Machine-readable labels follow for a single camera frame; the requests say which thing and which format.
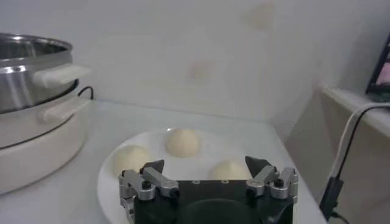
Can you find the cream electric cooking pot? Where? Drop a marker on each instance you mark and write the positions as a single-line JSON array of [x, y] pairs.
[[36, 152]]

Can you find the white round plate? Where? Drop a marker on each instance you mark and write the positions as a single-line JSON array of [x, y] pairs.
[[201, 167]]

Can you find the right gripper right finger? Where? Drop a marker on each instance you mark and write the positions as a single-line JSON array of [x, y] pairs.
[[262, 176]]

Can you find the black laptop beside label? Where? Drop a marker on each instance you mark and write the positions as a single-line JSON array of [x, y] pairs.
[[382, 76]]

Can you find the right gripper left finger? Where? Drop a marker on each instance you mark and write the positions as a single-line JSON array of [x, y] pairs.
[[158, 180]]

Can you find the white steamed baozi bun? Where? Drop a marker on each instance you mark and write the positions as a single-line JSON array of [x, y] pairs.
[[182, 143], [229, 171], [131, 159]]

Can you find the white side table with label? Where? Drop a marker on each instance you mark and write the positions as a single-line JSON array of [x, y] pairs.
[[365, 170]]

